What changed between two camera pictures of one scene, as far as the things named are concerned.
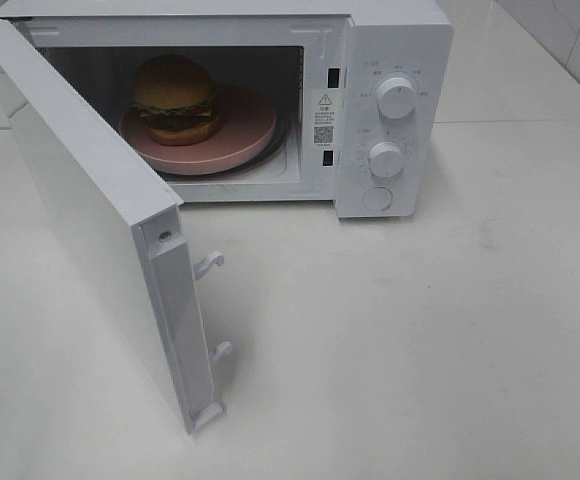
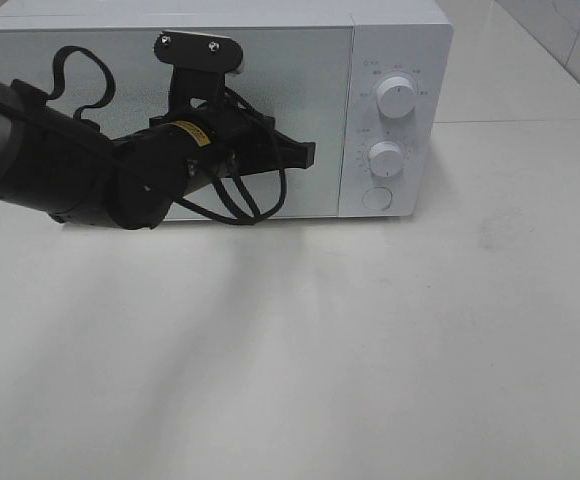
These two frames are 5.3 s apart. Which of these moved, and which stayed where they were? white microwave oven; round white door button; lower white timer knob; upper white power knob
Moved: white microwave oven
Stayed: round white door button; lower white timer knob; upper white power knob
